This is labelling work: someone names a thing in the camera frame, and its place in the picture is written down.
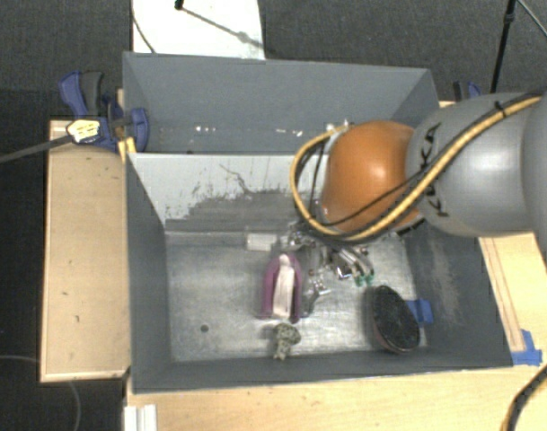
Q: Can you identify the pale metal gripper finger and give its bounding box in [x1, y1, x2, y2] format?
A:
[306, 279, 333, 314]
[301, 258, 318, 318]

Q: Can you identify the purple and white shoe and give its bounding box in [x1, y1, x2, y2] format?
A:
[257, 251, 304, 324]

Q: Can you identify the grey-green speckled toy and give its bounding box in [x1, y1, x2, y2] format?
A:
[270, 322, 303, 362]

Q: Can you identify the black oval brush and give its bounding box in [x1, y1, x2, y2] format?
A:
[363, 284, 422, 356]

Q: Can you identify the grey metal bin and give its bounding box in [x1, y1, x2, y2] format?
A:
[121, 50, 515, 394]

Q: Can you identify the pale wood board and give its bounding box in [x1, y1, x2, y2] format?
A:
[39, 119, 133, 383]

